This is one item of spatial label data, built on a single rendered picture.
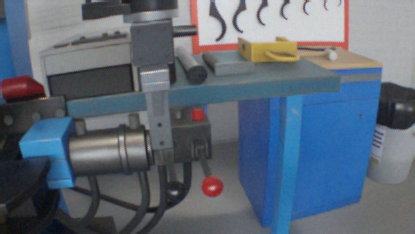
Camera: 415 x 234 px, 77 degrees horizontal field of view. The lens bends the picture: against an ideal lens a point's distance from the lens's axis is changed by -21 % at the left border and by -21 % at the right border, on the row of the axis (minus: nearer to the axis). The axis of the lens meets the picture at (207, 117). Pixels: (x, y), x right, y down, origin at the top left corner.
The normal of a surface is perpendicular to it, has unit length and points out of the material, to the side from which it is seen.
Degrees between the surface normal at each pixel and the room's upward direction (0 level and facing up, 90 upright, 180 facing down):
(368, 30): 90
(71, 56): 90
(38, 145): 90
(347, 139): 90
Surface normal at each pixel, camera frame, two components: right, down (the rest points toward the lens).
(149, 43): 0.18, 0.35
